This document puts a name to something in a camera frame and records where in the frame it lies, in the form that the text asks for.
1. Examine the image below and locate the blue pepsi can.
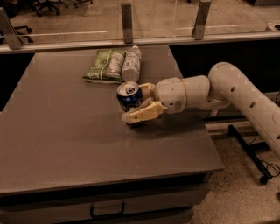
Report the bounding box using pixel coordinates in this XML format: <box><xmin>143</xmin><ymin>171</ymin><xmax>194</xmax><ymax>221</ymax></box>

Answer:
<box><xmin>117</xmin><ymin>81</ymin><xmax>143</xmax><ymax>112</ymax></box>

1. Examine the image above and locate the black drawer handle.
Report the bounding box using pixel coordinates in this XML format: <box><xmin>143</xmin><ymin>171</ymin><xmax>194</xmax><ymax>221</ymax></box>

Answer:
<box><xmin>89</xmin><ymin>202</ymin><xmax>125</xmax><ymax>220</ymax></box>

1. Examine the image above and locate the black office chair base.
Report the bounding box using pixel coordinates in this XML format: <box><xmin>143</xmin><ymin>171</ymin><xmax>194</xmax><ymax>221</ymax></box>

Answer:
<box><xmin>0</xmin><ymin>25</ymin><xmax>33</xmax><ymax>45</ymax></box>

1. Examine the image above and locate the left metal glass bracket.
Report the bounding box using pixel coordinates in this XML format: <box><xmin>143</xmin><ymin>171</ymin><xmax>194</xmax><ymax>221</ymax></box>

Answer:
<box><xmin>0</xmin><ymin>7</ymin><xmax>22</xmax><ymax>50</ymax></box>

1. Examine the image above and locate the metal window rail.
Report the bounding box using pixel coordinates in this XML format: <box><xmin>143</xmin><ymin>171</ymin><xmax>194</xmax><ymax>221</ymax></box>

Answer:
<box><xmin>0</xmin><ymin>30</ymin><xmax>280</xmax><ymax>55</ymax></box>

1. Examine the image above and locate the metal glass bracket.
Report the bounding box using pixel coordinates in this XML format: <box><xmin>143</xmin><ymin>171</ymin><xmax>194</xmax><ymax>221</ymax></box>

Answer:
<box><xmin>121</xmin><ymin>3</ymin><xmax>133</xmax><ymax>44</ymax></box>
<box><xmin>0</xmin><ymin>7</ymin><xmax>22</xmax><ymax>50</ymax></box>
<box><xmin>192</xmin><ymin>0</ymin><xmax>211</xmax><ymax>40</ymax></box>

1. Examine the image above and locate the middle metal glass bracket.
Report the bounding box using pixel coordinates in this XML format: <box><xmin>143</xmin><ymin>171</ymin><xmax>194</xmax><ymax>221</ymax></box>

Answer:
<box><xmin>121</xmin><ymin>3</ymin><xmax>133</xmax><ymax>44</ymax></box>

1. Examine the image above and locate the right metal glass bracket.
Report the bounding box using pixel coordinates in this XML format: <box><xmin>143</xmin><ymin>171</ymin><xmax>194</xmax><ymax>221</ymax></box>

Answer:
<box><xmin>192</xmin><ymin>0</ymin><xmax>211</xmax><ymax>40</ymax></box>

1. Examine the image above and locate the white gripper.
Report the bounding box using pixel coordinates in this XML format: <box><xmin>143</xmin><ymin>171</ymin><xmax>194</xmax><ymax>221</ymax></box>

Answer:
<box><xmin>122</xmin><ymin>77</ymin><xmax>187</xmax><ymax>124</ymax></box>

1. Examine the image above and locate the clear plastic water bottle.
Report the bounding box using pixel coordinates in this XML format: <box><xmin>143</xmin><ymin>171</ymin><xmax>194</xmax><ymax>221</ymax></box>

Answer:
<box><xmin>122</xmin><ymin>45</ymin><xmax>142</xmax><ymax>82</ymax></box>

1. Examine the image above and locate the black cable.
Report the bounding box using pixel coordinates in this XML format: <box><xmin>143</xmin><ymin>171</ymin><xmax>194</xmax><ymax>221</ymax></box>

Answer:
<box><xmin>248</xmin><ymin>132</ymin><xmax>280</xmax><ymax>179</ymax></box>

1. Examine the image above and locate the black office chair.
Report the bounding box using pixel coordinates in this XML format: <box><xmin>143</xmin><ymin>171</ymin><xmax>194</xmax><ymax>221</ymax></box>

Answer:
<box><xmin>33</xmin><ymin>0</ymin><xmax>93</xmax><ymax>17</ymax></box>

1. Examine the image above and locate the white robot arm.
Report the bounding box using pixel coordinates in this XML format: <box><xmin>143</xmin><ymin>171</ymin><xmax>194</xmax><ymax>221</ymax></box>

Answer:
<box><xmin>117</xmin><ymin>62</ymin><xmax>280</xmax><ymax>157</ymax></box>

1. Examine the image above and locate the grey cabinet drawer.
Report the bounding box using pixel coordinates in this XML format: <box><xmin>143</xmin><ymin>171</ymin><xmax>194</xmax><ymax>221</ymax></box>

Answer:
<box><xmin>0</xmin><ymin>183</ymin><xmax>210</xmax><ymax>224</ymax></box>

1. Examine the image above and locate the green chip bag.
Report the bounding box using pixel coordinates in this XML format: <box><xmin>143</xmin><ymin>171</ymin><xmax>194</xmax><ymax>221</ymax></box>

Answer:
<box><xmin>83</xmin><ymin>50</ymin><xmax>126</xmax><ymax>84</ymax></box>

